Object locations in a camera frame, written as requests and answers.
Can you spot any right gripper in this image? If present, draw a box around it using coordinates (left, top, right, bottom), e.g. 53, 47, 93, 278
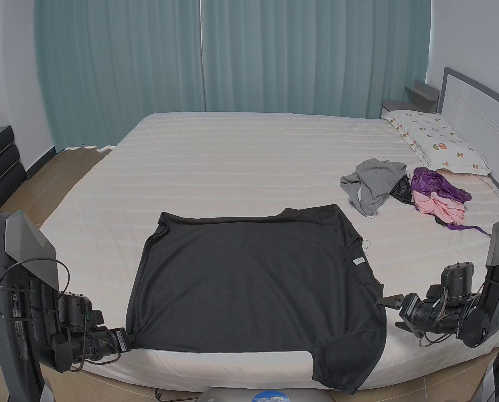
375, 293, 437, 335

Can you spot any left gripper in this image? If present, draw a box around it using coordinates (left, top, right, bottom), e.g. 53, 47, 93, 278
91, 327, 133, 360

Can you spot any black T-shirt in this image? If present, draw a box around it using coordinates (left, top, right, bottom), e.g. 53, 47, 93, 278
125, 204, 387, 395

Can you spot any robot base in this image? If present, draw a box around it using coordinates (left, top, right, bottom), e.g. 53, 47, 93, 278
195, 388, 330, 402

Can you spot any bed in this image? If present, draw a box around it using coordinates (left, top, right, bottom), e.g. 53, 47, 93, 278
0, 66, 499, 393

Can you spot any pink garment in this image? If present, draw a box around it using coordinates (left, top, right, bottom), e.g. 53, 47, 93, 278
413, 191, 467, 225

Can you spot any black shiny garment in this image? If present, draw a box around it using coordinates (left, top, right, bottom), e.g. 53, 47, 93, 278
390, 175, 415, 204

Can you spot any purple garment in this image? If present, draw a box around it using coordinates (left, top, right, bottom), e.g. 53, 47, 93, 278
411, 167, 492, 235

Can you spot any grey garment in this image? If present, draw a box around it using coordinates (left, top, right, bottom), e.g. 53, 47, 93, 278
340, 157, 408, 217

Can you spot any white printed pillow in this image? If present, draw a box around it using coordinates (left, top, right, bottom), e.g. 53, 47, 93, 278
381, 109, 493, 177

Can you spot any black chest of drawers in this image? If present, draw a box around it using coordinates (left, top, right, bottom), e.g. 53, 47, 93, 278
0, 125, 28, 212

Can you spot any grey bedside table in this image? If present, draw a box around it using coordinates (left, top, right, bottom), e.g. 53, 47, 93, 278
381, 79, 439, 114

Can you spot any blue-green curtain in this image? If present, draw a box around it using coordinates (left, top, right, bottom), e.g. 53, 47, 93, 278
34, 0, 206, 152
200, 0, 431, 118

